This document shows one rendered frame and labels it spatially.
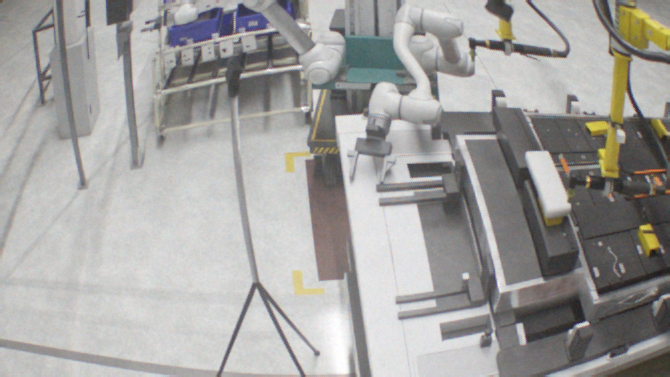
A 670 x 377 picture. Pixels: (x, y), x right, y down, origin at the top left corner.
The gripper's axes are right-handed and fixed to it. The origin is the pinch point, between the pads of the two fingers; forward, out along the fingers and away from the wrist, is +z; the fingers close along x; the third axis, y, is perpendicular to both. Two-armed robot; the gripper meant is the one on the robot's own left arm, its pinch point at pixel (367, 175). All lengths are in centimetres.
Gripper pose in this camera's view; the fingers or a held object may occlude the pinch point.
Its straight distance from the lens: 295.0
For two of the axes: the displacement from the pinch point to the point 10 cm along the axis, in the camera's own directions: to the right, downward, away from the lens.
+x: -9.6, -1.5, 2.4
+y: 1.8, 3.2, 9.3
